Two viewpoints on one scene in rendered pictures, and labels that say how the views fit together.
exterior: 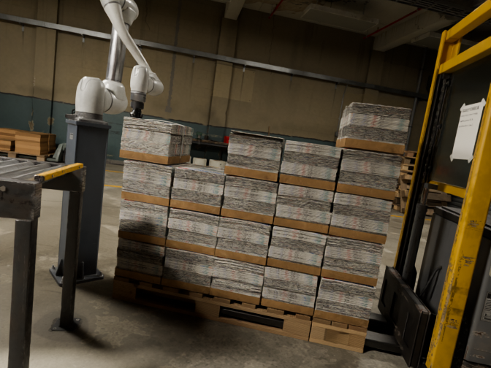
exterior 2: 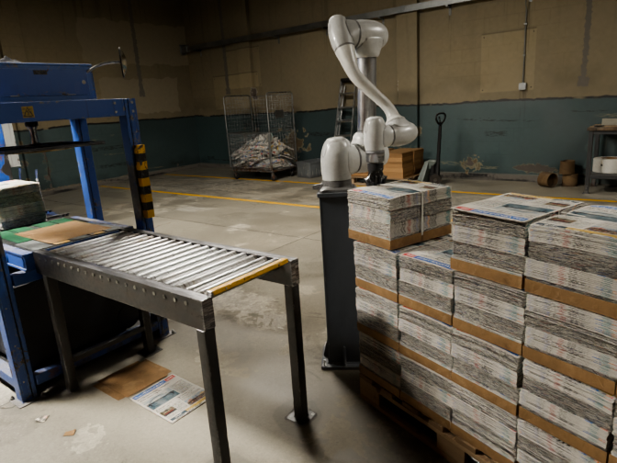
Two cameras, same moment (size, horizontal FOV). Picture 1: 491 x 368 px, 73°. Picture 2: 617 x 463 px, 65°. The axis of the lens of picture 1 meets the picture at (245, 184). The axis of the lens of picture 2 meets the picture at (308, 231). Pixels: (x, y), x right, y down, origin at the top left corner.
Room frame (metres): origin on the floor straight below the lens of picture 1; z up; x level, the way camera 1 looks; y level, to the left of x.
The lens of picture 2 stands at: (0.28, -0.84, 1.46)
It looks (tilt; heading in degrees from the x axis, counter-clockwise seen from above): 15 degrees down; 50
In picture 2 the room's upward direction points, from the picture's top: 4 degrees counter-clockwise
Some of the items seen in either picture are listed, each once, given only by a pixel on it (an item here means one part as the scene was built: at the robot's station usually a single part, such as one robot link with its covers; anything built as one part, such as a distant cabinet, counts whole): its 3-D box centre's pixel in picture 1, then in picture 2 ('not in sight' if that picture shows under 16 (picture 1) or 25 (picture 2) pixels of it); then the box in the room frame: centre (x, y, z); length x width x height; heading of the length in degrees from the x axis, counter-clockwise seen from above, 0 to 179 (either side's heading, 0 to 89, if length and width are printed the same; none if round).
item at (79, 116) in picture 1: (85, 117); (333, 184); (2.04, 1.03, 1.03); 0.22 x 0.18 x 0.06; 134
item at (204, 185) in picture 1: (222, 239); (482, 355); (1.94, 0.09, 0.42); 1.17 x 0.39 x 0.83; 82
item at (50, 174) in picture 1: (63, 170); (251, 275); (1.27, 0.71, 0.81); 0.43 x 0.03 x 0.02; 11
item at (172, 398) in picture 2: not in sight; (172, 396); (1.15, 1.40, 0.00); 0.37 x 0.28 x 0.01; 101
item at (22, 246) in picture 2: not in sight; (54, 239); (0.95, 2.36, 0.75); 0.70 x 0.65 x 0.10; 101
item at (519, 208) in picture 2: (259, 135); (516, 205); (1.90, -0.04, 1.06); 0.37 x 0.29 x 0.01; 174
